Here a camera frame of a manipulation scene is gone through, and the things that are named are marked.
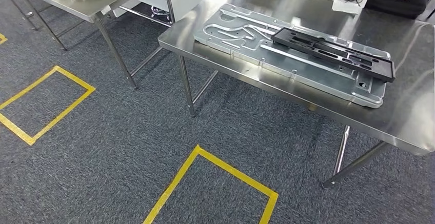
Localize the black plastic plate frame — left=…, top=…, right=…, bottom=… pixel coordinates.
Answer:
left=270, top=27, right=397, bottom=84

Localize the stainless steel workbench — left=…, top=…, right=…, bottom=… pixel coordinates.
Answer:
left=157, top=0, right=435, bottom=190

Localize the yellow floor tape square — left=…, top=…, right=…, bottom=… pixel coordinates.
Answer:
left=143, top=144, right=280, bottom=224
left=0, top=65, right=96, bottom=147

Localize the machined aluminium fixture plate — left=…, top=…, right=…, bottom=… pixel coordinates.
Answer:
left=193, top=3, right=392, bottom=109

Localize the chrome stool base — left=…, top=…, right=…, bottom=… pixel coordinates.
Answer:
left=150, top=6, right=171, bottom=17

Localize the white paper sheet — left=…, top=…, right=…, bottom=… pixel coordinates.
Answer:
left=331, top=0, right=363, bottom=15

